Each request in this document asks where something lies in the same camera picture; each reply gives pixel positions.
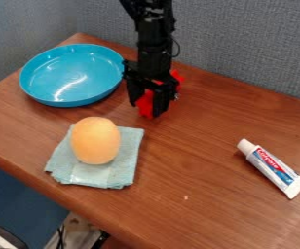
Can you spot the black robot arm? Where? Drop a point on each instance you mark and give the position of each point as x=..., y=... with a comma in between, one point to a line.
x=152, y=83

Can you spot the light blue folded cloth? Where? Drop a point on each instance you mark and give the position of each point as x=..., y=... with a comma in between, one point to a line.
x=113, y=175

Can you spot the beige object under table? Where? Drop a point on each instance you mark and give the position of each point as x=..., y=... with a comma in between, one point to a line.
x=81, y=234

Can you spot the red plastic block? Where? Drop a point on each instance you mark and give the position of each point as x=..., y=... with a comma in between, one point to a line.
x=145, y=101

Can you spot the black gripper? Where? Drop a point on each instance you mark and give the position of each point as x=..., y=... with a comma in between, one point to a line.
x=152, y=67

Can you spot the orange egg-shaped sponge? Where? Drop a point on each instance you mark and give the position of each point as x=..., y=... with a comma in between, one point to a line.
x=96, y=140

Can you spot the white toothpaste tube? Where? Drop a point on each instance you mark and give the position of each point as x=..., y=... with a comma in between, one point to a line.
x=273, y=168

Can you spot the blue plate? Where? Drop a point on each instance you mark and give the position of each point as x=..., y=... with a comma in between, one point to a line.
x=73, y=75

